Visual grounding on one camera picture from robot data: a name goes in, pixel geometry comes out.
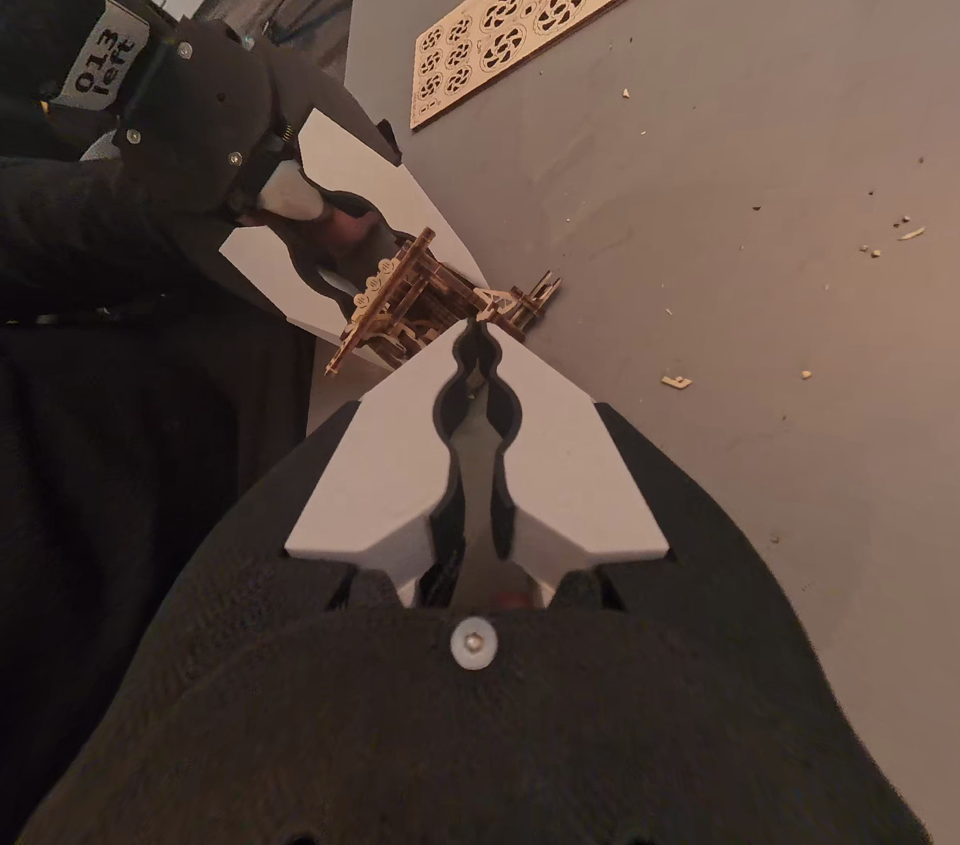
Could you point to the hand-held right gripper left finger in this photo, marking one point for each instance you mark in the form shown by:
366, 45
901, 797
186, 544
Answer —
360, 477

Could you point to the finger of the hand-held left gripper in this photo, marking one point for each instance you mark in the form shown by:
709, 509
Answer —
262, 260
375, 170

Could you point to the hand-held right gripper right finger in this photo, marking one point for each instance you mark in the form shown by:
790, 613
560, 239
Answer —
592, 477

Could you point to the wooden mechanical model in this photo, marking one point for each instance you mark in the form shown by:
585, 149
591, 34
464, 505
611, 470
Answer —
405, 305

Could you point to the person's left forearm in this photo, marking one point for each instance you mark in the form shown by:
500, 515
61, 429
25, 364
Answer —
90, 230

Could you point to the person's left hand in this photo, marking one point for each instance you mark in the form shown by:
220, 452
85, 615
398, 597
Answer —
352, 234

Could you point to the small hooked wooden offcut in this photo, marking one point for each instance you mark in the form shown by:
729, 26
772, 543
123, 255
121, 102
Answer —
676, 381

